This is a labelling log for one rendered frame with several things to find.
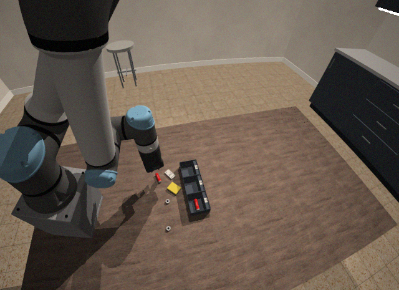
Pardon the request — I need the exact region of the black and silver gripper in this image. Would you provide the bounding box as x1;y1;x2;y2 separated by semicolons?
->
136;138;164;173

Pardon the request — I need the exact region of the grey three-compartment bin rack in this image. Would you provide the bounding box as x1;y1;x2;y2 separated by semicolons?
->
180;159;211;216

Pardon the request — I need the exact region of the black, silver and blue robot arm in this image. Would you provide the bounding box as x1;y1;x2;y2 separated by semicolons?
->
0;0;157;214

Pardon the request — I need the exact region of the yellow sticky note pad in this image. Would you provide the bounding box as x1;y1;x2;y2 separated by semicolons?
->
167;182;181;194

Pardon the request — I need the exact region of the white domino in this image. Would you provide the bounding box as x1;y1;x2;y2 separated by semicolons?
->
165;170;175;179

